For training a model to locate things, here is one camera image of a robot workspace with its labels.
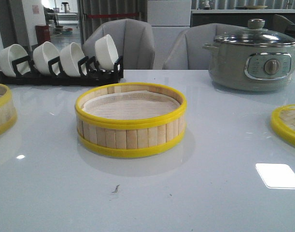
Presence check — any bamboo steamer tray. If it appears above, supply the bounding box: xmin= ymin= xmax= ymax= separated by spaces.
xmin=75 ymin=82 xmax=187 ymax=158
xmin=0 ymin=84 xmax=17 ymax=135

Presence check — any yellow plate on shelf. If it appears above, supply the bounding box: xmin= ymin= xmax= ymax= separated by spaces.
xmin=245 ymin=5 xmax=268 ymax=10

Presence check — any grey chair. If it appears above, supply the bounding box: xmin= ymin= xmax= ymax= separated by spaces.
xmin=162 ymin=23 xmax=243 ymax=70
xmin=82 ymin=18 xmax=155 ymax=70

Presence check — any white bowl far left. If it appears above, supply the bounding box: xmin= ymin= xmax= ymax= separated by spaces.
xmin=0 ymin=44 xmax=28 ymax=77

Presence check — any grey chair left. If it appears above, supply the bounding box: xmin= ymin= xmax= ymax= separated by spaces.
xmin=82 ymin=18 xmax=155 ymax=70

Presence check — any white bowl right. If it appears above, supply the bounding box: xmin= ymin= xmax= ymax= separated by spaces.
xmin=95 ymin=34 xmax=119 ymax=71

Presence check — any grey chair right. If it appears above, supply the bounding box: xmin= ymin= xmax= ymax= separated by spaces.
xmin=162 ymin=23 xmax=243 ymax=70

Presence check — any white cabinet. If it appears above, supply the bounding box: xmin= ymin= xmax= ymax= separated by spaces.
xmin=147 ymin=0 xmax=192 ymax=70

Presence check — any white bowl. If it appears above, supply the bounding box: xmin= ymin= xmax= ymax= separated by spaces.
xmin=0 ymin=44 xmax=28 ymax=77
xmin=95 ymin=34 xmax=119 ymax=71
xmin=60 ymin=43 xmax=85 ymax=77
xmin=33 ymin=41 xmax=59 ymax=75

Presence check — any glass pot lid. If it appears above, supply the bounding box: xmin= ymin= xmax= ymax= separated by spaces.
xmin=214 ymin=18 xmax=295 ymax=46

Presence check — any red bin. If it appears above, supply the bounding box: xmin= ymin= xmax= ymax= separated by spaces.
xmin=35 ymin=25 xmax=51 ymax=45

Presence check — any black bowl rack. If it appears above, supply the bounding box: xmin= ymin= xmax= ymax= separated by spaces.
xmin=0 ymin=55 xmax=124 ymax=87

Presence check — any grey-green electric cooking pot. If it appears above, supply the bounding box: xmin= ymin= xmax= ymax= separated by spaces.
xmin=202 ymin=42 xmax=295 ymax=92

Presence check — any woven bamboo steamer lid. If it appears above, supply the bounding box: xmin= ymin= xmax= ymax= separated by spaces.
xmin=270 ymin=104 xmax=295 ymax=146

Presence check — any white steamer liner paper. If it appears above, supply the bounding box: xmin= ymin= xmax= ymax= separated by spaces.
xmin=83 ymin=90 xmax=180 ymax=120

